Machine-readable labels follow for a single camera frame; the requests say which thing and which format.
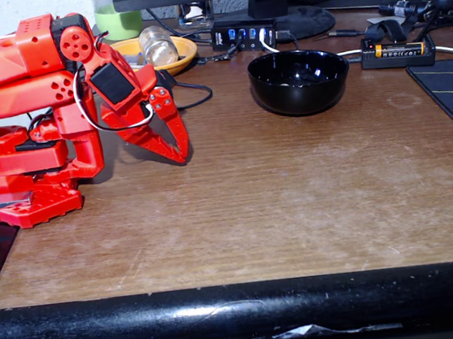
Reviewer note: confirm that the clear plastic piece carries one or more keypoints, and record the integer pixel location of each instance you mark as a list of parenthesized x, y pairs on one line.
[(136, 61)]

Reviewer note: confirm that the clear glass jar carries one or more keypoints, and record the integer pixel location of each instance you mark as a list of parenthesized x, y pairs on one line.
[(157, 48)]

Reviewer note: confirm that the green cup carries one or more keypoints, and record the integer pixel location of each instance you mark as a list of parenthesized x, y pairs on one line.
[(120, 24)]

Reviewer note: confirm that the yellow plate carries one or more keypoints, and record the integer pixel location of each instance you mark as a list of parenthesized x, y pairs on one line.
[(187, 55)]

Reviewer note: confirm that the black USB hub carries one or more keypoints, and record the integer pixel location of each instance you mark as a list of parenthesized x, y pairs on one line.
[(222, 39)]

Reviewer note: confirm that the black bowl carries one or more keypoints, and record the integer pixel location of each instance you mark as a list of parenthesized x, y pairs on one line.
[(300, 95)]

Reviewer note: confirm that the black audio plug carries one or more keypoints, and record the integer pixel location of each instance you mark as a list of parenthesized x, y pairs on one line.
[(344, 33)]

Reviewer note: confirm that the black table edge padding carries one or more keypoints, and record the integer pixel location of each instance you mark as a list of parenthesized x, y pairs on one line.
[(226, 312)]

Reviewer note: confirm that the black battery charger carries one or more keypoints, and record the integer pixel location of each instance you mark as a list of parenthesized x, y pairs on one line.
[(394, 62)]

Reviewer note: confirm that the yellow black battery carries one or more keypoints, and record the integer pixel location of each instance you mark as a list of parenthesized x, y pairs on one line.
[(401, 49)]

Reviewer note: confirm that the black flashlight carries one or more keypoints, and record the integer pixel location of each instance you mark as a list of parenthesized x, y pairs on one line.
[(400, 8)]

